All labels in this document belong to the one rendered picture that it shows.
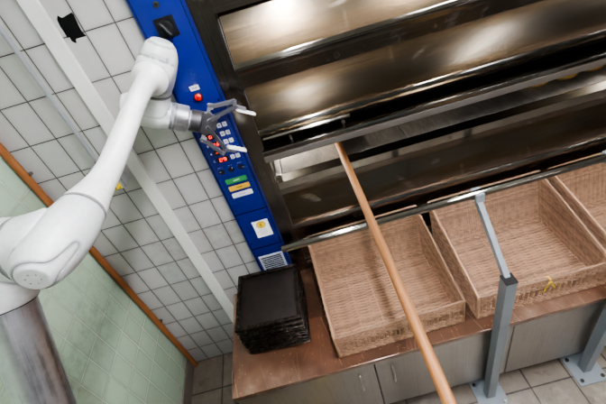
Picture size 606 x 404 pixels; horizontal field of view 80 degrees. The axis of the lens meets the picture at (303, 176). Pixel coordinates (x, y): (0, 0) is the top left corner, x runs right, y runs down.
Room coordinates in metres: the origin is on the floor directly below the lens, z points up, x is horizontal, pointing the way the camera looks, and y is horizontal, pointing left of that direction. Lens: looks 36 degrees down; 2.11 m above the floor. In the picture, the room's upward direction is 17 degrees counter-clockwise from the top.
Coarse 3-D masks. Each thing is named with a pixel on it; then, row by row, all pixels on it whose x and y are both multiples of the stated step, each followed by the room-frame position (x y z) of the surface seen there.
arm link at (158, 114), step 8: (120, 96) 1.12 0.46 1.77; (120, 104) 1.10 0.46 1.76; (152, 104) 1.08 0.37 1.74; (160, 104) 1.08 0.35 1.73; (168, 104) 1.11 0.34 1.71; (144, 112) 1.08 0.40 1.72; (152, 112) 1.08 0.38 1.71; (160, 112) 1.08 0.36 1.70; (168, 112) 1.10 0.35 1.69; (144, 120) 1.08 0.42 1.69; (152, 120) 1.08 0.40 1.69; (160, 120) 1.09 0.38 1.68; (168, 120) 1.09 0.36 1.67; (152, 128) 1.11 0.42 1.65; (160, 128) 1.10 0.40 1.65; (168, 128) 1.11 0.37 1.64
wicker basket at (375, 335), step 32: (352, 224) 1.21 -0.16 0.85; (320, 256) 1.19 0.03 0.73; (352, 256) 1.17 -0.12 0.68; (416, 256) 1.12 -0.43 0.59; (320, 288) 0.97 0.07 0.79; (352, 288) 1.06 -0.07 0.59; (384, 288) 1.00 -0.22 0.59; (416, 288) 0.96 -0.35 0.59; (448, 288) 0.87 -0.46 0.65; (352, 320) 0.90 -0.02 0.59; (384, 320) 0.85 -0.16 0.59; (448, 320) 0.75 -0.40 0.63; (352, 352) 0.76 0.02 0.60
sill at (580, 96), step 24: (552, 96) 1.27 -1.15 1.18; (576, 96) 1.22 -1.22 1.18; (600, 96) 1.21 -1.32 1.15; (480, 120) 1.26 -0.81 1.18; (504, 120) 1.23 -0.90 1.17; (384, 144) 1.30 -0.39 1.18; (408, 144) 1.25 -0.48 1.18; (432, 144) 1.24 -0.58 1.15; (312, 168) 1.29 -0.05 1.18; (336, 168) 1.25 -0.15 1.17
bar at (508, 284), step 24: (552, 168) 0.88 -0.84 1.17; (576, 168) 0.85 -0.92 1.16; (480, 192) 0.87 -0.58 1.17; (384, 216) 0.89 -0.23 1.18; (408, 216) 0.87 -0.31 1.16; (480, 216) 0.83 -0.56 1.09; (312, 240) 0.89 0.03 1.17; (504, 264) 0.69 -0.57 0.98; (504, 288) 0.65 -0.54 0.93; (504, 312) 0.64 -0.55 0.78; (504, 336) 0.64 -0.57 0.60; (600, 336) 0.63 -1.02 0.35; (576, 360) 0.68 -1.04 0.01; (480, 384) 0.70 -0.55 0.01
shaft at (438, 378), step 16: (336, 144) 1.37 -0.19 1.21; (352, 176) 1.12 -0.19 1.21; (368, 208) 0.92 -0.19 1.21; (368, 224) 0.86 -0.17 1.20; (384, 256) 0.70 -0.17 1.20; (400, 288) 0.58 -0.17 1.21; (416, 320) 0.48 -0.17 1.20; (416, 336) 0.44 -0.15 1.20; (432, 352) 0.40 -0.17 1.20; (432, 368) 0.36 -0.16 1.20; (448, 384) 0.32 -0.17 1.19; (448, 400) 0.29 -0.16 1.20
